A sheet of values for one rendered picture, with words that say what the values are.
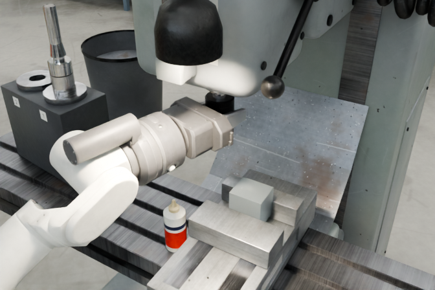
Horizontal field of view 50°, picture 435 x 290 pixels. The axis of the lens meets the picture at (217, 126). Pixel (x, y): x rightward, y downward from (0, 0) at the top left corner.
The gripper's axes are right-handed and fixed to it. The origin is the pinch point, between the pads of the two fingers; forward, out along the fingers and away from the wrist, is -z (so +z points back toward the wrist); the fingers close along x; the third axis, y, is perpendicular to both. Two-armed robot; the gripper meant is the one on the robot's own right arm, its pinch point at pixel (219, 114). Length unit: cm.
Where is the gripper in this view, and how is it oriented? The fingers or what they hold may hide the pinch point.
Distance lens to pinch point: 75.4
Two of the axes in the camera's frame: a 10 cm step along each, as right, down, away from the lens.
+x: -7.0, -3.7, 6.1
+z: -7.2, 3.6, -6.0
